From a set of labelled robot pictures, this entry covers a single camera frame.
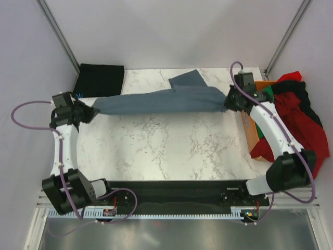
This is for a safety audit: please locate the blue-grey t shirt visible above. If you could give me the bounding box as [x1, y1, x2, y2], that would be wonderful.
[92, 70, 227, 115]

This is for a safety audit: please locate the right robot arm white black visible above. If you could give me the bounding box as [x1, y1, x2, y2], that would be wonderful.
[224, 71, 316, 205]

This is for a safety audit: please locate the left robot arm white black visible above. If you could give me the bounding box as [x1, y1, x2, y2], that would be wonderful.
[42, 92, 114, 219]

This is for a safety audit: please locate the green t shirt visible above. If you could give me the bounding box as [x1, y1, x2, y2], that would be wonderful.
[255, 85, 274, 139]

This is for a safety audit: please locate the folded black t shirt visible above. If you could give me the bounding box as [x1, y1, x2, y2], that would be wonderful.
[73, 64, 125, 98]

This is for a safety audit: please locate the orange plastic basket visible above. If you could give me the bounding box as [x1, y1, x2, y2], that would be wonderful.
[241, 81, 276, 153]

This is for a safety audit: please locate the red t shirt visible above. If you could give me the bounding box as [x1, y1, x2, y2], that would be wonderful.
[251, 71, 330, 180]

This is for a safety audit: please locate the black t shirt in basket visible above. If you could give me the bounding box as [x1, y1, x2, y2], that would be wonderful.
[271, 80, 323, 127]

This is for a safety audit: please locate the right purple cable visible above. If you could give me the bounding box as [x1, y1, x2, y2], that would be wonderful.
[230, 61, 317, 226]

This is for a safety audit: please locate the purple cable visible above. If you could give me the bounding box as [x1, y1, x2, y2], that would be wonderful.
[230, 61, 317, 226]
[10, 100, 138, 238]

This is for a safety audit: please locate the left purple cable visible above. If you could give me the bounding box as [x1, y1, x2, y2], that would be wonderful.
[10, 100, 138, 238]

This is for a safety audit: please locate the right aluminium frame post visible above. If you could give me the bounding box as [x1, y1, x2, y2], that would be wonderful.
[261, 0, 312, 79]

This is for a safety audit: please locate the aluminium frame post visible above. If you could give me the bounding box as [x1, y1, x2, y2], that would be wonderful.
[36, 0, 80, 73]
[261, 0, 312, 79]

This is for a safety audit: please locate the left aluminium frame post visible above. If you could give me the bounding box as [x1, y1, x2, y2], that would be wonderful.
[36, 0, 80, 73]

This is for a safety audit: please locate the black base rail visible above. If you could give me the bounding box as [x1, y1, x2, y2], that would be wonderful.
[93, 180, 269, 215]

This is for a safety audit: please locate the white slotted cable duct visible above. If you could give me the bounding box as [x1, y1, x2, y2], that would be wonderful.
[48, 206, 271, 221]

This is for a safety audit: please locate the aluminium frame extrusion base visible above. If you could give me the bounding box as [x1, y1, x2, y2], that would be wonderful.
[36, 186, 321, 209]

